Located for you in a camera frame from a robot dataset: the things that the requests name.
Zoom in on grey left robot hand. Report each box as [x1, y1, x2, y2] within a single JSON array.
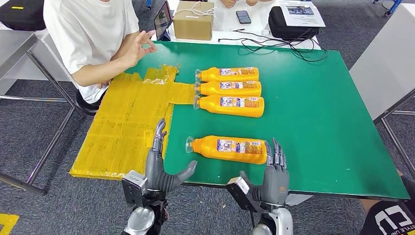
[[145, 118, 198, 192]]

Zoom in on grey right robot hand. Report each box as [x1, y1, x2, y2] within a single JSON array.
[[239, 138, 290, 207]]

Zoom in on orange detergent bottle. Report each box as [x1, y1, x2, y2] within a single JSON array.
[[185, 135, 269, 165], [195, 67, 260, 83], [193, 94, 265, 118], [194, 80, 262, 97]]

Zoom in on dark tablet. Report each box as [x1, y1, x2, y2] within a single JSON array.
[[153, 0, 173, 42]]

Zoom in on white table foot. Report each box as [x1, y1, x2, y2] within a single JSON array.
[[285, 194, 314, 207]]

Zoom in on yellow tape mat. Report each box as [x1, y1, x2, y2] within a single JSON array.
[[69, 65, 197, 181]]

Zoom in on black stool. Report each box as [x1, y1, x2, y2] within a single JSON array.
[[75, 89, 104, 117]]

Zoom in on person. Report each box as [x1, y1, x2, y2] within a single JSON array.
[[360, 168, 415, 235], [220, 0, 260, 8], [43, 0, 157, 104]]

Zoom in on brown cardboard box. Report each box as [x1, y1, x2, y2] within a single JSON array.
[[172, 0, 216, 41]]

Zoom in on black carry case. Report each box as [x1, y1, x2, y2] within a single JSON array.
[[268, 5, 321, 41]]

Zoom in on grey side table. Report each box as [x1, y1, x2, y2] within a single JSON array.
[[349, 3, 415, 181]]

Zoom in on white table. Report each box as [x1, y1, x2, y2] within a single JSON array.
[[150, 0, 322, 51]]

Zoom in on printed paper sheet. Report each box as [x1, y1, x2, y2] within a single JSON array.
[[279, 0, 326, 28]]

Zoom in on black smartphone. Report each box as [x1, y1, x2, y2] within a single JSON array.
[[236, 10, 252, 25]]

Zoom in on black bag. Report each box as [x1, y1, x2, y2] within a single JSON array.
[[0, 0, 46, 31]]

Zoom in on blue metal rack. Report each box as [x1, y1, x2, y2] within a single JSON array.
[[373, 0, 404, 16]]

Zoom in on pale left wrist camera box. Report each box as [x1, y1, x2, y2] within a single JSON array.
[[121, 170, 149, 207]]

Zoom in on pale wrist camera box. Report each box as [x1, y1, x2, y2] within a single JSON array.
[[121, 170, 149, 207], [226, 176, 260, 213]]

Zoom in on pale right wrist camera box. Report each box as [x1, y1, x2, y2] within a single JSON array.
[[226, 176, 260, 213]]

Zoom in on black cable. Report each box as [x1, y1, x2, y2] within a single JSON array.
[[218, 28, 329, 63]]

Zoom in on white cord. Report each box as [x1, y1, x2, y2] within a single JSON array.
[[173, 1, 218, 19]]

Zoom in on grey metal-frame table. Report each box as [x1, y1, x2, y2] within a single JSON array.
[[0, 30, 76, 196]]

